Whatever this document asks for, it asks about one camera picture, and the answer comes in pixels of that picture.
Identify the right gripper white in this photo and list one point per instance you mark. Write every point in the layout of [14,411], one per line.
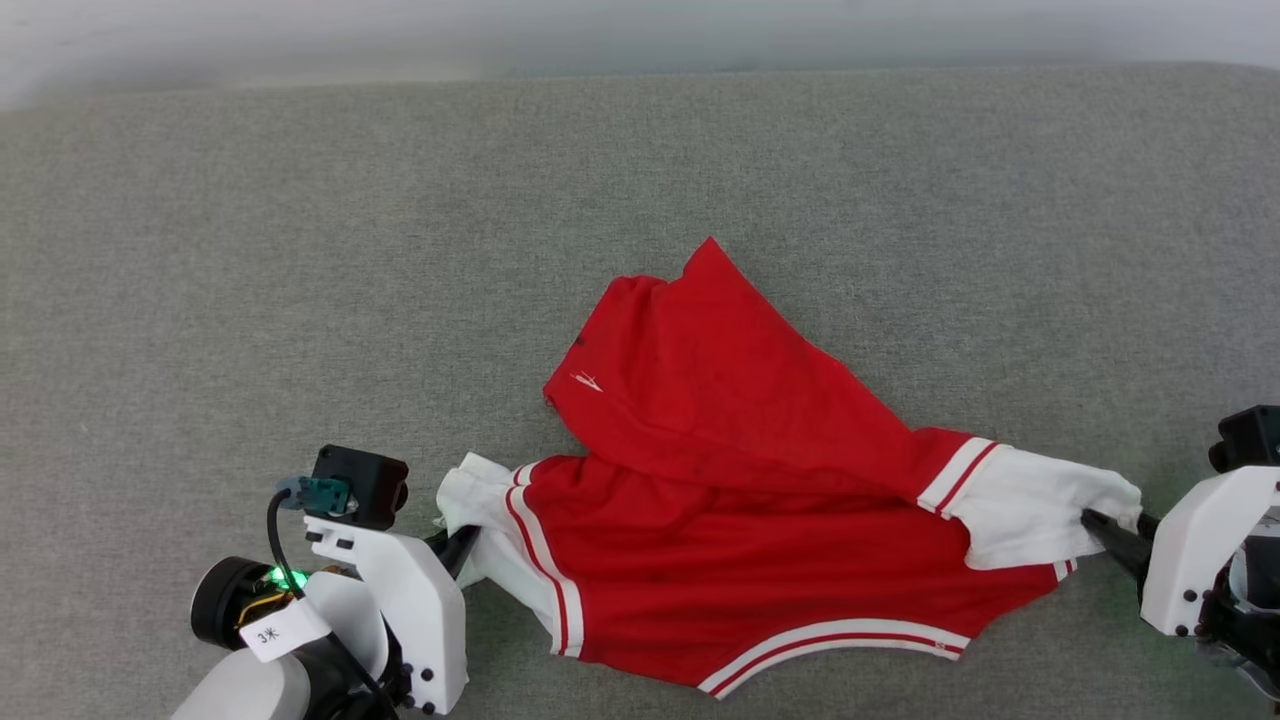
[1190,560]

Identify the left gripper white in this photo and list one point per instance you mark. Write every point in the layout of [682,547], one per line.
[425,620]

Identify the red and white shirt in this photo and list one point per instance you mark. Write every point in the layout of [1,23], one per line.
[740,500]

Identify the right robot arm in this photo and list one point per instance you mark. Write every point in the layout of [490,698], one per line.
[1250,620]

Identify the white paper label tag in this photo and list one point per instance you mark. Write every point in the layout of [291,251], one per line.
[285,630]

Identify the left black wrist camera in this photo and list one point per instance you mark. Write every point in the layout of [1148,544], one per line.
[365,485]

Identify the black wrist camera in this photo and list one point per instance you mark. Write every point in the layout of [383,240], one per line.
[1250,438]
[365,485]

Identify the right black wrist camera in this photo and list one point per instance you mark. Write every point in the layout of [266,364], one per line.
[1250,438]

